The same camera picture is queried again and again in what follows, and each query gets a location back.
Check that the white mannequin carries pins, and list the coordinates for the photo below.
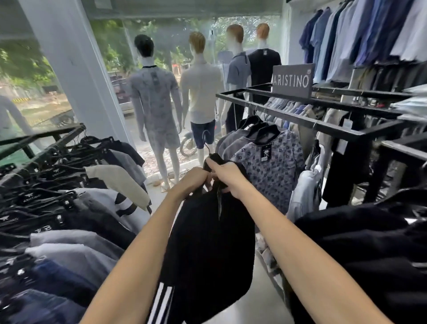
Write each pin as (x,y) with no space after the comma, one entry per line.
(13,116)

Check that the black clothes hanger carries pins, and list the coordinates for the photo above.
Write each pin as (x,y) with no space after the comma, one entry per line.
(216,159)

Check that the pile of black garments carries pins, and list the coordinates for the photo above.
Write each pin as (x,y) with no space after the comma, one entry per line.
(367,260)

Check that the small black metal rack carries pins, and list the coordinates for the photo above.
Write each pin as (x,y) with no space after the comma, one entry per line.
(397,157)

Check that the person's right hand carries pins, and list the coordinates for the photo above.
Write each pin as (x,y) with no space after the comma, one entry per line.
(232,178)

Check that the mannequin in cream shirt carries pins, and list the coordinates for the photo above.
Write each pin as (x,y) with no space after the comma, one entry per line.
(201,96)

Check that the grey patterned shirt on hanger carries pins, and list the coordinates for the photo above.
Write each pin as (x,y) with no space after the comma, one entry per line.
(272,167)

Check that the parked car outside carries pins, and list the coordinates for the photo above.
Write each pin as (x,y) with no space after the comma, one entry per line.
(121,93)

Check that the white price tag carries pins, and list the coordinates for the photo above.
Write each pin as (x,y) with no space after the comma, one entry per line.
(344,137)

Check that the black shirt with white stripes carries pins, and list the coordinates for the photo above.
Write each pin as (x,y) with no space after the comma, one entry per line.
(210,253)

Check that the wall row of hanging shirts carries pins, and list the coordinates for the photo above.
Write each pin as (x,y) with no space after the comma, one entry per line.
(363,36)

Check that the motorbike outside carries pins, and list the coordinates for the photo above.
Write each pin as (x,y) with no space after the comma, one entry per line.
(188,145)

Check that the mannequin in black t-shirt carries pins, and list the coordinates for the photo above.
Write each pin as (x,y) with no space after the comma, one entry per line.
(263,66)

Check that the stack of bagged folded shirts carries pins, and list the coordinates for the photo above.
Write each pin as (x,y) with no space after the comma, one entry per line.
(412,103)

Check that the person's right forearm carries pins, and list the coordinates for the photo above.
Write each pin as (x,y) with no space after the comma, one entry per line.
(300,260)

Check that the person's left fingers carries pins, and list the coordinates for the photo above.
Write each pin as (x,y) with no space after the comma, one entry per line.
(206,178)

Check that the wall row of hanging trousers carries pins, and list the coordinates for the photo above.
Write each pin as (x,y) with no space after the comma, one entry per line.
(390,78)

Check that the mannequin in grey patterned outfit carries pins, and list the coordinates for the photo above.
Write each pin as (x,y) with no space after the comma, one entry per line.
(153,96)

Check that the plain grey shirt on hanger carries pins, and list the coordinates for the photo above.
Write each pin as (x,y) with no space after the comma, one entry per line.
(233,140)

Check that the person's right fingers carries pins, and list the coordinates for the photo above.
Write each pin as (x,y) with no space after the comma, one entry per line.
(216,168)

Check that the person's left hand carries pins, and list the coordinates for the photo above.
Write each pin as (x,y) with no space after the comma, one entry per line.
(190,183)

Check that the low black metal clothes rack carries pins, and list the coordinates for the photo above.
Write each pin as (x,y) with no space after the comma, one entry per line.
(50,140)

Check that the grey brand sign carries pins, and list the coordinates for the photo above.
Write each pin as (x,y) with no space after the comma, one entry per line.
(293,80)

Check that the mannequin in blue-grey polo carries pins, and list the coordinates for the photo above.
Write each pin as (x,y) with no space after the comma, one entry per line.
(237,73)

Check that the row of hanging folded shirts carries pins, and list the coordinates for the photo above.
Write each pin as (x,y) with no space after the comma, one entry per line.
(66,227)

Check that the white hanging garment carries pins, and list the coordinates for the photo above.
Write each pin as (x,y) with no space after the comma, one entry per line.
(305,193)

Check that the person's left forearm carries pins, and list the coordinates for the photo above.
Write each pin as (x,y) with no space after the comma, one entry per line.
(140,260)

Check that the row of pastel hanging shirts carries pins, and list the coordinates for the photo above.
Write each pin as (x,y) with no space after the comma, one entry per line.
(290,108)

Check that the black hanging trousers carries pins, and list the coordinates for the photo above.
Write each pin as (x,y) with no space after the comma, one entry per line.
(345,173)

